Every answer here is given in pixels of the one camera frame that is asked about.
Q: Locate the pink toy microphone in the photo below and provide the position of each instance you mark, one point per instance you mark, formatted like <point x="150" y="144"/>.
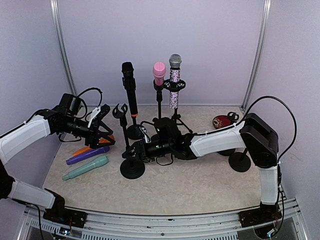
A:
<point x="159" y="72"/>

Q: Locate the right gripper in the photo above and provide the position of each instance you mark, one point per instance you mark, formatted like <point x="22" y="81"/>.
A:
<point x="141" y="154"/>

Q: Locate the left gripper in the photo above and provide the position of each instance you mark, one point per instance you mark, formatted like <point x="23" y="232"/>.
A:
<point x="92" y="137"/>

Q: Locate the red patterned plate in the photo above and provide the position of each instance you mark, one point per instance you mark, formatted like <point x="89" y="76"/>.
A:
<point x="221" y="121"/>

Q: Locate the black wireless microphone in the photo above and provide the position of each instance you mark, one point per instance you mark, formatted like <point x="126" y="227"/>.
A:
<point x="129" y="84"/>

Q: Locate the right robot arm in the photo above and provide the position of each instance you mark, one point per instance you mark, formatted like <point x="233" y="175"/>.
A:
<point x="259" y="141"/>

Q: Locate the mint green toy microphone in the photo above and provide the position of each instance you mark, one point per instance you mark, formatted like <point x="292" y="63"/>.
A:
<point x="96" y="163"/>

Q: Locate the aluminium frame post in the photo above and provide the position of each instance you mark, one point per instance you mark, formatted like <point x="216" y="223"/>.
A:
<point x="258" y="53"/>
<point x="54" y="6"/>

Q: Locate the left aluminium frame post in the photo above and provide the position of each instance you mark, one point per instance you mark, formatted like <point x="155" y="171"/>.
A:
<point x="54" y="6"/>

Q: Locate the short black microphone stand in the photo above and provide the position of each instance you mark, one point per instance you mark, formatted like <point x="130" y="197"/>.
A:
<point x="233" y="118"/>

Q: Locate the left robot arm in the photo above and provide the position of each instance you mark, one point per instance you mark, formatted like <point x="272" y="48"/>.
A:
<point x="62" y="119"/>

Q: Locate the right aluminium frame post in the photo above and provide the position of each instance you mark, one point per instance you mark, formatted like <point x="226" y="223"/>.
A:
<point x="258" y="53"/>

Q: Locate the orange toy microphone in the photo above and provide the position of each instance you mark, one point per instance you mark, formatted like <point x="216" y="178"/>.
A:
<point x="87" y="148"/>

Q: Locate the black tripod microphone stand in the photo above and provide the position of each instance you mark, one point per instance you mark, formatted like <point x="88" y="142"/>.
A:
<point x="177" y="117"/>

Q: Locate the silver glitter microphone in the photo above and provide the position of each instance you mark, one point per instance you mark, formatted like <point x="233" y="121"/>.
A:
<point x="175" y="61"/>

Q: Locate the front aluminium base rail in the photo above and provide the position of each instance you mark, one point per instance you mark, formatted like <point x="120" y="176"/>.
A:
<point x="211" y="226"/>

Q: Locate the purple toy microphone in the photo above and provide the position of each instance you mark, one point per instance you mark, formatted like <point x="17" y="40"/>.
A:
<point x="86" y="155"/>

